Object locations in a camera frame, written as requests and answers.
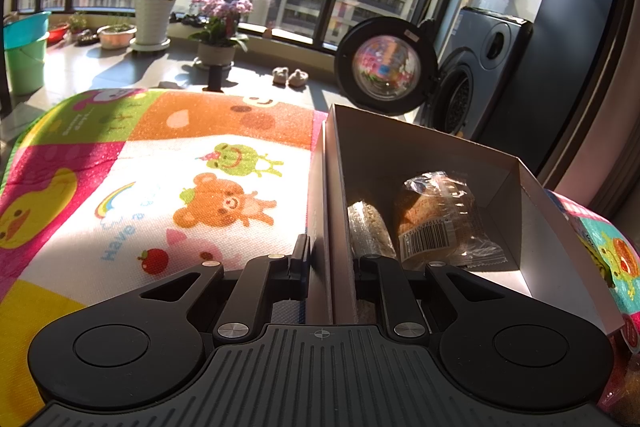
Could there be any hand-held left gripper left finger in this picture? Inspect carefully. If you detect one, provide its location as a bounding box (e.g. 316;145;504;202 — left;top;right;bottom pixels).
139;234;312;346

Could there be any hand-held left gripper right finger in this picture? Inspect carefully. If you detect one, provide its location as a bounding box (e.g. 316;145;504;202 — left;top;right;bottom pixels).
354;254;507;341

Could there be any clear oat bar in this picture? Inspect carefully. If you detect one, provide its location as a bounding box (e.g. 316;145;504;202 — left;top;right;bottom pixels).
347;201;399;261

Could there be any clear bread packet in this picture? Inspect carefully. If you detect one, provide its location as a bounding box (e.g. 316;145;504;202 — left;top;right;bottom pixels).
395;172;507;271

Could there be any brown cardboard box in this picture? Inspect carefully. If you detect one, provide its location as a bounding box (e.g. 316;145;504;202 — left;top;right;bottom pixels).
306;103;626;339

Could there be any colourful cartoon play mat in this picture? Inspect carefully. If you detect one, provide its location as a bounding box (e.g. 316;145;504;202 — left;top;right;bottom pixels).
0;88;640;414

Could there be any black plant stand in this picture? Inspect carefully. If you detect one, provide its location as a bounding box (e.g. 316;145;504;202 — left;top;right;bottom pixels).
207;64;226;93

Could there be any grey washing machine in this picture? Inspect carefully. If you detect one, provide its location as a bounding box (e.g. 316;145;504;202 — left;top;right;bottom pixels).
334;6;534;146

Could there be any pink flowering potted plant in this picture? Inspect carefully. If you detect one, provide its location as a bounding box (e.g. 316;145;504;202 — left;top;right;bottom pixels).
189;0;255;70

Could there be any beige round planter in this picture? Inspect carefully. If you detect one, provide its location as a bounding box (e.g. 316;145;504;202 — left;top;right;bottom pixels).
97;24;137;52

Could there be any white box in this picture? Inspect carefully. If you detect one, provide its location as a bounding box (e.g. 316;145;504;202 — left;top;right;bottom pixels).
472;0;544;24

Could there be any green plastic bucket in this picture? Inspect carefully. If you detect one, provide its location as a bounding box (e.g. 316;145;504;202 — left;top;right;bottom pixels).
4;38;49;96

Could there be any teal plastic basin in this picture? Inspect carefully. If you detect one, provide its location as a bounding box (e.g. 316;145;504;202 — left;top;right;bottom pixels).
2;11;53;50

